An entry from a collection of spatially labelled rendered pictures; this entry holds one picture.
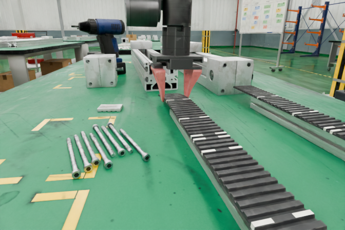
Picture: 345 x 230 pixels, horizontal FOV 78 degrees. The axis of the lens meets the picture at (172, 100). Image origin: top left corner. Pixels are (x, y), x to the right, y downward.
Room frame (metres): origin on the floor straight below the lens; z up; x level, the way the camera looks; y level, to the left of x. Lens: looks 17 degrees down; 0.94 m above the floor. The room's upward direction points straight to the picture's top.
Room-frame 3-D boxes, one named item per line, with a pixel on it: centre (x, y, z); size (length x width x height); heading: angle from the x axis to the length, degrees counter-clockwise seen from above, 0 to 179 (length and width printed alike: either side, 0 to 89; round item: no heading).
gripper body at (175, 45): (0.45, -0.01, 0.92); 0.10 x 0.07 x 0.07; 103
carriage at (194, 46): (1.05, -0.06, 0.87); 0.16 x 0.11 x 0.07; 13
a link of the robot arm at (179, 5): (0.45, 0.00, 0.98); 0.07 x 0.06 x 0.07; 102
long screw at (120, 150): (0.30, 0.10, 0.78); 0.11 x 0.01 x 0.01; 32
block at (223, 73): (0.62, -0.17, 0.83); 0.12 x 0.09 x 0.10; 103
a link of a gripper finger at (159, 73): (0.45, 0.01, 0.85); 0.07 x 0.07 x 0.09; 13
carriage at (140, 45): (1.25, 0.18, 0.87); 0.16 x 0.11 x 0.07; 13
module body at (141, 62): (1.01, 0.12, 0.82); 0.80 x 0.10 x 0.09; 13
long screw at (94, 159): (0.28, 0.12, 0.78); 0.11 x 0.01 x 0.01; 31
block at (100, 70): (0.71, 0.22, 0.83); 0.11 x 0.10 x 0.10; 101
